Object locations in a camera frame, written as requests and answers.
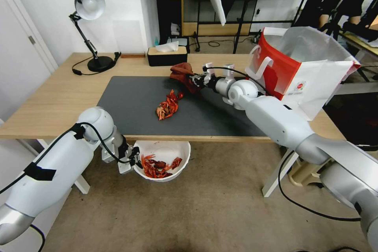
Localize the dark red towel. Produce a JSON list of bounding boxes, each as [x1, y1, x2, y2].
[[169, 62, 205, 95]]

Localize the white round container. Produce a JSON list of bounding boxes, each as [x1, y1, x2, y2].
[[132, 141, 192, 182]]

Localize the red white takeout bag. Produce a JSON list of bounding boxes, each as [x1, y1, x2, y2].
[[245, 26, 362, 121]]

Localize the black tissue box wooden lid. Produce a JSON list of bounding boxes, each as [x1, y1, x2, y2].
[[147, 46, 189, 67]]

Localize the dark grey table mat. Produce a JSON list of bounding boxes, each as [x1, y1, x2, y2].
[[96, 76, 267, 139]]

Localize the white tissue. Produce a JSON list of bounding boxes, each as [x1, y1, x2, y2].
[[156, 41, 180, 54]]

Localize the black metal stand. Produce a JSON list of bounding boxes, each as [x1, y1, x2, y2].
[[192, 0, 296, 55]]

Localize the black desk lamp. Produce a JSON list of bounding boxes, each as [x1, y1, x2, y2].
[[69, 0, 116, 73]]

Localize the beige plastic stool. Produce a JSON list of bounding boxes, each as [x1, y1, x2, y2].
[[289, 154, 325, 188]]

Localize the person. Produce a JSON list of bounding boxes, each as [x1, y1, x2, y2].
[[300, 0, 378, 43]]

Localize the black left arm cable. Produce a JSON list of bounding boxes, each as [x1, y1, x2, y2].
[[0, 122, 132, 195]]

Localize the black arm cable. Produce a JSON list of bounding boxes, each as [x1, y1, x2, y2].
[[278, 149, 362, 222], [0, 122, 132, 195]]

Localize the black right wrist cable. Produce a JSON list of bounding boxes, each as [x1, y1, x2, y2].
[[202, 67, 271, 96]]

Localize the black lamp cable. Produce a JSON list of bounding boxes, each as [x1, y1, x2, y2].
[[72, 54, 116, 76]]

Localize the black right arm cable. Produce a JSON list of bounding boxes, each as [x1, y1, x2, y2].
[[278, 149, 362, 222]]

